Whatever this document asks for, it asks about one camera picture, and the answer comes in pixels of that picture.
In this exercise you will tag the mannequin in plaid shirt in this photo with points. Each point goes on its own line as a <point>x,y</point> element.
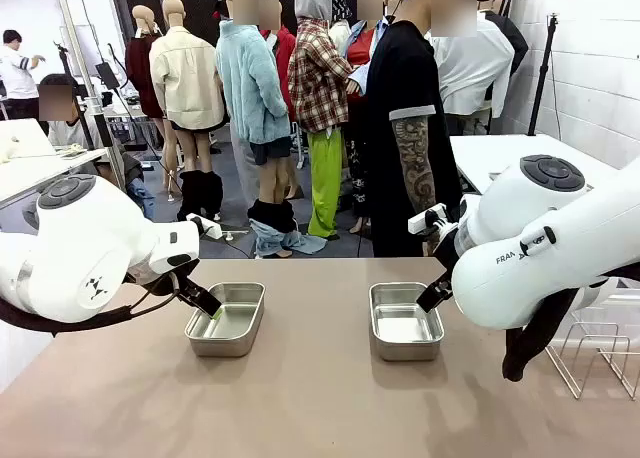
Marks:
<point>315,83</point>

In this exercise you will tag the mannequin in light blue fleece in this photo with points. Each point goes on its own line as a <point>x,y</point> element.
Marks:
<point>250,88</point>

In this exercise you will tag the black tablet on stand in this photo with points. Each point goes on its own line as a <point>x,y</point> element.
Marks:
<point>107,75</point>

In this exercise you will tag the mannequin in red jacket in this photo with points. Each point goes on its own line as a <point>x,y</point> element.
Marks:
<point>284,53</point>

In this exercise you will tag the standing person in white shirt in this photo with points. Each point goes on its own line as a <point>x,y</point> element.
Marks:
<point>15,78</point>

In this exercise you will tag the white table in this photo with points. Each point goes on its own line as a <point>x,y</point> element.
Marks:
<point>500,153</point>
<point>30,173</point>

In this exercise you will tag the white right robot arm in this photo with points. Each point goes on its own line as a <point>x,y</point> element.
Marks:
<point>550,258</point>

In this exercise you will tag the mannequin in white shirt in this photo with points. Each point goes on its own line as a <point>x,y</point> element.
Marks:
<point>475,68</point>

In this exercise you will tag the steel rectangular container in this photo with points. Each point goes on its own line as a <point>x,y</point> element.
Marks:
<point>235,345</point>
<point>405,350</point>

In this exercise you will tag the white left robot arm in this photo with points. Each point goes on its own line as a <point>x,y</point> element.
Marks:
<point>75,248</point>

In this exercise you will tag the tattooed right forearm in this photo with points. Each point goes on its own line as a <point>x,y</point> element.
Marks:
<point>420,188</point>

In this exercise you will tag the mannequin in cream jacket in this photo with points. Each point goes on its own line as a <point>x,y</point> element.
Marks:
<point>185,78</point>

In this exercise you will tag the seated person in white shirt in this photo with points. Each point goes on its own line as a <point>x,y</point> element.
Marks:
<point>70,130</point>

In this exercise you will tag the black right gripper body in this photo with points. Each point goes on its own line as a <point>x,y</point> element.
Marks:
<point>447,248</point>

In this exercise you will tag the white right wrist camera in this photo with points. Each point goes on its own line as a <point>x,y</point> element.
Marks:
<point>425,218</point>

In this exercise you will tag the person in black T-shirt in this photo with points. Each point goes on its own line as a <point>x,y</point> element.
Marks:
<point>400,78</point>

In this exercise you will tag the black tripod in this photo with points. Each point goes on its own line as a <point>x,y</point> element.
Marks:
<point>542,88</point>

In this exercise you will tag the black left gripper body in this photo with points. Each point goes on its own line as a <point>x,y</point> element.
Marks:
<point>155,283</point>

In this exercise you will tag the mannequin in black jacket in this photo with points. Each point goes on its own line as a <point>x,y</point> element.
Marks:
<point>512,38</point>

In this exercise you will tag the mannequin in dark red garment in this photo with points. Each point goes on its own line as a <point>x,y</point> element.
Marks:
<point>142,68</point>

